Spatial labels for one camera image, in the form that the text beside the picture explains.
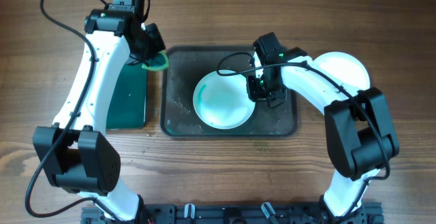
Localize green yellow sponge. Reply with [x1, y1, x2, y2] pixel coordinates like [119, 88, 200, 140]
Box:
[141, 50, 169, 71]

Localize white plate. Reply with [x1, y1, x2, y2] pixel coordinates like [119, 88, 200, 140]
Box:
[314, 52, 371, 90]
[192, 69, 255, 130]

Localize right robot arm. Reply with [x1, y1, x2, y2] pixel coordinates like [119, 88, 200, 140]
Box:
[247, 33, 399, 223]

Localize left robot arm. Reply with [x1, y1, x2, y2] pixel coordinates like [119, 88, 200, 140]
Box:
[33, 0, 169, 223]

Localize dark brown serving tray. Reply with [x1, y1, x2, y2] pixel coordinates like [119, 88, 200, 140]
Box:
[160, 45, 299, 140]

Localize dark green water tray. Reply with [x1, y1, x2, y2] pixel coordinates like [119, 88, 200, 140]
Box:
[106, 65, 147, 130]

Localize left black cable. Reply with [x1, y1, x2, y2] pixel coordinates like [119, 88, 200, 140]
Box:
[24, 0, 110, 219]

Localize black cable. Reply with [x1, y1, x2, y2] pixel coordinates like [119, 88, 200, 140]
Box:
[24, 0, 110, 219]
[216, 51, 391, 224]

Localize right black cable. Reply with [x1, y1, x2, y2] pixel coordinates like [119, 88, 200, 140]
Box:
[216, 51, 391, 224]

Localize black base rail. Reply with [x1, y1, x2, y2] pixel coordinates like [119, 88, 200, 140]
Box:
[80, 202, 385, 224]

